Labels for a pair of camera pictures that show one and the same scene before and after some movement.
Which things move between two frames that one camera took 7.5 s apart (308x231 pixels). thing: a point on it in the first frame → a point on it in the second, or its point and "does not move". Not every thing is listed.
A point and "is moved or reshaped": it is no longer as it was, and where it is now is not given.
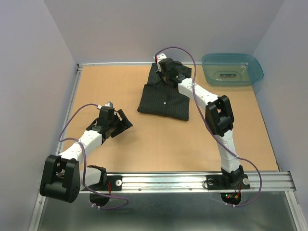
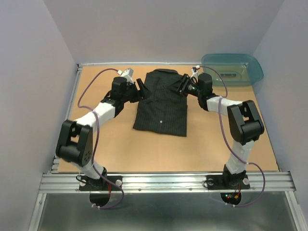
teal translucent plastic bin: (231, 69) does not move
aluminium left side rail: (60, 142) does not move
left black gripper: (124, 123) → (145, 93)
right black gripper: (160, 72) → (186, 80)
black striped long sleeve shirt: (160, 99) is moved or reshaped
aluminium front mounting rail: (196, 182) does not move
